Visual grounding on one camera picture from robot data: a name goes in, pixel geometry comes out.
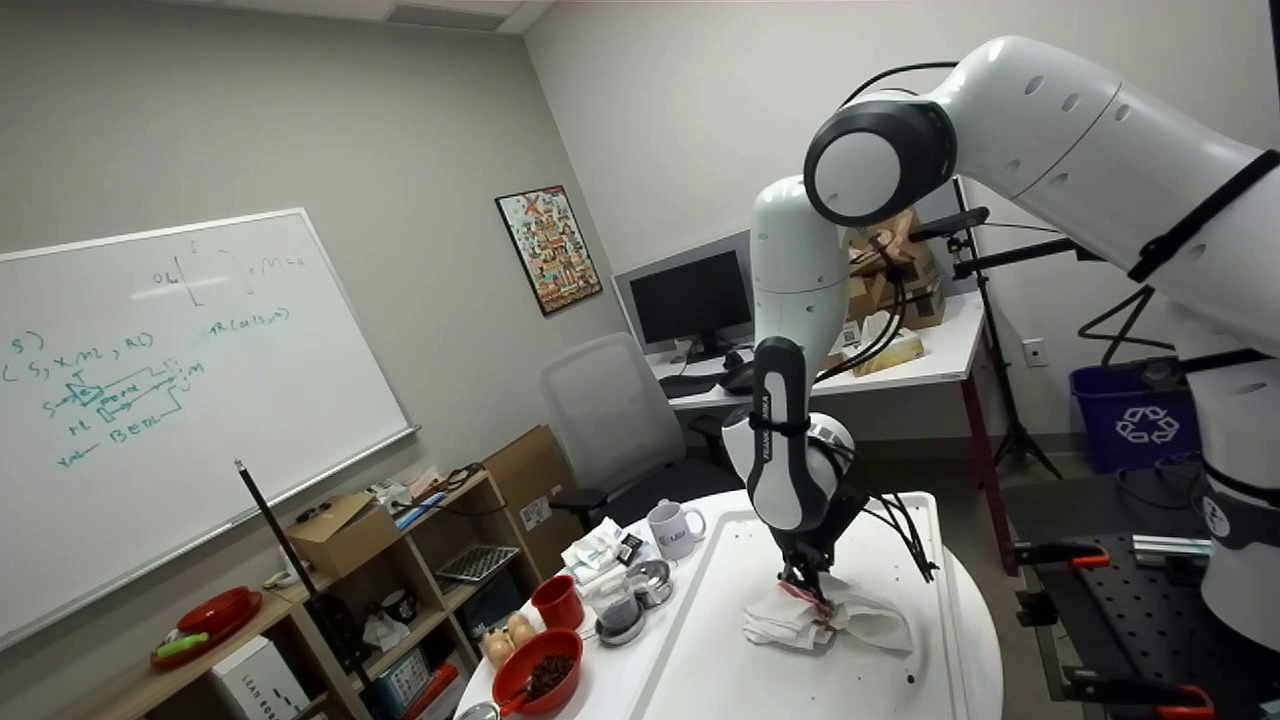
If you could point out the red plate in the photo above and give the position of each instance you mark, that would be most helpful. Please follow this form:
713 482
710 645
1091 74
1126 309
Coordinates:
223 613

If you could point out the wooden shelf unit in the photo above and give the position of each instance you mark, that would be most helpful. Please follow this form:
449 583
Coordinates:
307 640

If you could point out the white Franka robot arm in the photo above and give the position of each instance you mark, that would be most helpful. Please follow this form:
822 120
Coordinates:
1066 132

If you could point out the red storage box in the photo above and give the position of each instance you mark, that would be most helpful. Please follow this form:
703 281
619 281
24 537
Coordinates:
432 684

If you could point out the framed colourful poster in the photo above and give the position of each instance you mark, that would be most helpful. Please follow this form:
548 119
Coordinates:
548 251

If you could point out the round white table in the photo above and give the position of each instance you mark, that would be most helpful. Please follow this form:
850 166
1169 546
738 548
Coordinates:
604 682

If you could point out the closed cardboard box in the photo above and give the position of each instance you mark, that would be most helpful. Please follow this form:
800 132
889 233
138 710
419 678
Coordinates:
340 535

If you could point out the green and red toy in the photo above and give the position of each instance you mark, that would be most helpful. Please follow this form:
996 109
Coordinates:
181 649

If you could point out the white crumpled item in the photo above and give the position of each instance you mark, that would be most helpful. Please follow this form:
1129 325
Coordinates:
380 629

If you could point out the black tripod camera stand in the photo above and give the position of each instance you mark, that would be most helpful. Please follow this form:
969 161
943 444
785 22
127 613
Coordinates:
1027 254

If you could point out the white plastic tray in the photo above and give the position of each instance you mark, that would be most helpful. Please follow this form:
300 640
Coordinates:
723 626

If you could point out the black computer monitor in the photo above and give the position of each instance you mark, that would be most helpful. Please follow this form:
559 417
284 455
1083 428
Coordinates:
686 296

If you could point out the wide cardboard box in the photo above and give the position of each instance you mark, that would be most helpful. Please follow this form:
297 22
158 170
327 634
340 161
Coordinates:
923 304

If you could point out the red cup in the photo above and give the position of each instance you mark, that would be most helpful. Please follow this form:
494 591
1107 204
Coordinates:
559 602

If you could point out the grey office chair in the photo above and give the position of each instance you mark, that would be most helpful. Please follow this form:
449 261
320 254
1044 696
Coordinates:
604 405

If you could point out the white box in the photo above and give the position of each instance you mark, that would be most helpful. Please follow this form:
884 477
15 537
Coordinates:
252 682

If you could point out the white mug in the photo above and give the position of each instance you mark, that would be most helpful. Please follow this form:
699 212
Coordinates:
671 524

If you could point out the black keyboard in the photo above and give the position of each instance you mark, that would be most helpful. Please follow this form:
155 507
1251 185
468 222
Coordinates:
686 384

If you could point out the open cardboard box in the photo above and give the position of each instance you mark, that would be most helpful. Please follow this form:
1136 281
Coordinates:
884 261

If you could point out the stack of papers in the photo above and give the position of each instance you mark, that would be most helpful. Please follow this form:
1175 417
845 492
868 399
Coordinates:
414 497

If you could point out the whiteboard with green writing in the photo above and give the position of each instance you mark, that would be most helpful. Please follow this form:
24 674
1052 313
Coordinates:
202 402

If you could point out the thin black pole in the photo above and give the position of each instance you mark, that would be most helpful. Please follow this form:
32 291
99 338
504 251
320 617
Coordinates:
274 524

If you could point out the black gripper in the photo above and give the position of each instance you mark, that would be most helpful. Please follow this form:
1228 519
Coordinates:
815 548

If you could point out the blue recycling bin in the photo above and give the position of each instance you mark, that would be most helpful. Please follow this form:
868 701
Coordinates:
1135 423

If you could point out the black perforated robot table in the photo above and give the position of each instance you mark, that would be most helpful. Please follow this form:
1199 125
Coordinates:
1161 626

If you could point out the small tan box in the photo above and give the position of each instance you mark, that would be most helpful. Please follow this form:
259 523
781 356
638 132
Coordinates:
900 353

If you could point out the red bowl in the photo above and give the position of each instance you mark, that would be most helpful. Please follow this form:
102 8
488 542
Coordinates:
512 684

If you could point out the clear container yellow food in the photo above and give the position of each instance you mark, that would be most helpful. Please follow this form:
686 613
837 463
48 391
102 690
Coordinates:
504 640

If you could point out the white towel with red stripes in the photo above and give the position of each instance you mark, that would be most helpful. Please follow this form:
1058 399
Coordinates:
865 629

